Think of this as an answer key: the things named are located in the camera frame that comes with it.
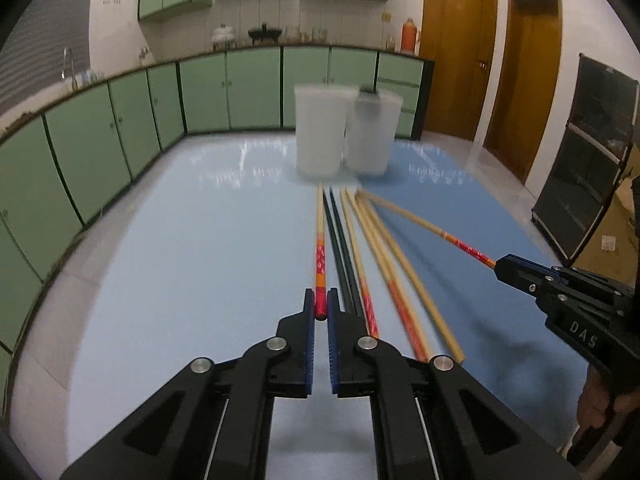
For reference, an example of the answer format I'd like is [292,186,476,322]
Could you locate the person's right hand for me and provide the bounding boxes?
[575,366,640,431]

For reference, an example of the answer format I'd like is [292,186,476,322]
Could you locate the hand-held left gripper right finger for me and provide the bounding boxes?
[326,287,583,480]

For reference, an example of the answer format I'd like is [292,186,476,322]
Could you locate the two-tone blue table mat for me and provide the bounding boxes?
[62,135,588,480]

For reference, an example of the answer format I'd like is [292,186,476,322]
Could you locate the tall chrome sink faucet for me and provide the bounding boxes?
[61,47,78,91]

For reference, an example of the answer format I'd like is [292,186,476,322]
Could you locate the orange thermos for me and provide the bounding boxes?
[401,16,422,56]

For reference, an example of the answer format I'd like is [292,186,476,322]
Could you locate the black glass-front cabinet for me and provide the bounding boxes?
[531,53,640,266]

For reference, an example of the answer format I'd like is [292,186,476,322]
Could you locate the red orange patterned chopstick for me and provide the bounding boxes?
[313,182,328,322]

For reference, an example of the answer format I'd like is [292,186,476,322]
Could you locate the white double utensil holder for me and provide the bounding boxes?
[294,84,404,177]

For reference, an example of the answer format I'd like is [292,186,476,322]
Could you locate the wooden chopstick orange end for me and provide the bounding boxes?
[347,191,431,363]

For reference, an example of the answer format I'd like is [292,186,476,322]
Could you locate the bundle of wooden chopsticks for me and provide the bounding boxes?
[355,191,466,365]

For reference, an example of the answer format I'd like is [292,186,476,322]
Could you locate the green lower kitchen cabinets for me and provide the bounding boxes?
[0,45,436,411]

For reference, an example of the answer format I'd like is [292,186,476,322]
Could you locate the closed wooden door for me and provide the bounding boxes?
[420,0,498,141]

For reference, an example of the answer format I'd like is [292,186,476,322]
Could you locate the grey window blind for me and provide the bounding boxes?
[0,0,96,126]

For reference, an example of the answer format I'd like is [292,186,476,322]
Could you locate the black wok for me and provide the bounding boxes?
[248,23,282,43]

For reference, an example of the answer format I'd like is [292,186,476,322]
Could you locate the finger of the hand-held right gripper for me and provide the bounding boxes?
[494,255,561,300]

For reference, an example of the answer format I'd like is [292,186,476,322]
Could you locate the wooden door in frame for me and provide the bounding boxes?
[484,0,563,183]

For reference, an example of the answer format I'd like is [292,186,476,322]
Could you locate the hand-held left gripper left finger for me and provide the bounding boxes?
[60,287,317,480]

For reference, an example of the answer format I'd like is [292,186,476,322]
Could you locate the cardboard boxes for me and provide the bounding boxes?
[615,180,640,221]

